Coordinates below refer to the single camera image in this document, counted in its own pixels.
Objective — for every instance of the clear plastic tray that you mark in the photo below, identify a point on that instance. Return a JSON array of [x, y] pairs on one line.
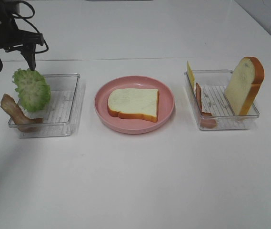
[[214, 111], [61, 116]]

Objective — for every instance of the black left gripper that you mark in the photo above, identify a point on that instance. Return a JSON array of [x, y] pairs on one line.
[[14, 39]]

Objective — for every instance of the bacon strip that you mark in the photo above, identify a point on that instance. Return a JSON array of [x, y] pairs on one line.
[[200, 100], [14, 111]]

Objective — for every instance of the yellow cheese slice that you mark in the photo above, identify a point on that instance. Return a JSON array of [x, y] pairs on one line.
[[191, 76]]

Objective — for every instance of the bread slice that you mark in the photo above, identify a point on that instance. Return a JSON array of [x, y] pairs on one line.
[[134, 103], [244, 85]]

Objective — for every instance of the right clear plastic tray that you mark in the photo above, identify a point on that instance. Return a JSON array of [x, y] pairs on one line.
[[214, 111]]

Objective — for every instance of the left clear plastic tray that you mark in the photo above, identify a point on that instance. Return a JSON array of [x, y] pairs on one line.
[[61, 116]]

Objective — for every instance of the green lettuce leaf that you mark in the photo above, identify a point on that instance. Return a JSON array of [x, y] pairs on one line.
[[33, 91]]

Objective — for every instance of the pink round plate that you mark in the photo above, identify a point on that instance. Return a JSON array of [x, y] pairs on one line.
[[134, 126]]

